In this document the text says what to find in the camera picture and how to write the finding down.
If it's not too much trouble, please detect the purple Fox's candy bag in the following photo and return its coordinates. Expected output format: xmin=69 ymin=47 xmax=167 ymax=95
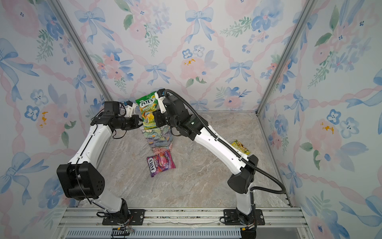
xmin=147 ymin=150 xmax=176 ymax=177

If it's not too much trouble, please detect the yellow snack packet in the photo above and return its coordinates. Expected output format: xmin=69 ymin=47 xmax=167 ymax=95
xmin=231 ymin=140 xmax=251 ymax=155

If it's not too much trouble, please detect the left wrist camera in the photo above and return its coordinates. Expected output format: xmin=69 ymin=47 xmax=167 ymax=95
xmin=102 ymin=101 xmax=136 ymax=118

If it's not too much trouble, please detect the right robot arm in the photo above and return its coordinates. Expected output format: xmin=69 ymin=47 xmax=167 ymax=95
xmin=153 ymin=91 xmax=258 ymax=226

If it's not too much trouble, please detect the aluminium rail frame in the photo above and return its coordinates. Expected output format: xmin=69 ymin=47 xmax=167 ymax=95
xmin=53 ymin=208 xmax=313 ymax=239

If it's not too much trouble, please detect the green Fox's candy bag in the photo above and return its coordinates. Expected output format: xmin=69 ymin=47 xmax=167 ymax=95
xmin=136 ymin=92 xmax=158 ymax=130

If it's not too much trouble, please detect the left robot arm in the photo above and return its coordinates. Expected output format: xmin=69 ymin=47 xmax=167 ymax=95
xmin=57 ymin=115 xmax=141 ymax=224

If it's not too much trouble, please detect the floral paper bag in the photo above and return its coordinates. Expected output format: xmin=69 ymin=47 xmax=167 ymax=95
xmin=141 ymin=125 xmax=173 ymax=154

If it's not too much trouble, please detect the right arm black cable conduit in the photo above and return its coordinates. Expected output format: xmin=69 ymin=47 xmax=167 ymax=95
xmin=164 ymin=89 xmax=287 ymax=195

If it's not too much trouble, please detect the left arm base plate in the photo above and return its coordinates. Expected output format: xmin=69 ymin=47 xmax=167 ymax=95
xmin=102 ymin=209 xmax=146 ymax=226

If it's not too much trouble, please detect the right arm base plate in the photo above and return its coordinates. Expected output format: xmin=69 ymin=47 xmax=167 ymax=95
xmin=221 ymin=209 xmax=265 ymax=226

